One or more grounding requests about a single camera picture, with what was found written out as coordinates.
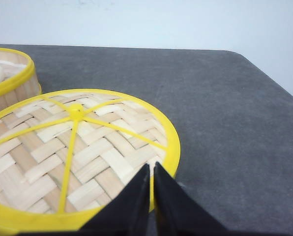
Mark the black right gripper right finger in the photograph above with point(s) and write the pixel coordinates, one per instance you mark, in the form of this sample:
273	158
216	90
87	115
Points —
177	214

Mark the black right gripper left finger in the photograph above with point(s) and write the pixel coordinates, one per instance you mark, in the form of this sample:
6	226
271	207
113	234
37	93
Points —
126	214

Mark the woven bamboo steamer lid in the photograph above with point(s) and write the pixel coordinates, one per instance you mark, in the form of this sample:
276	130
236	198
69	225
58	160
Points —
65	155

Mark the bamboo steamer basket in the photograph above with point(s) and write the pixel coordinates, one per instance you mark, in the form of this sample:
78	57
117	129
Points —
20	81

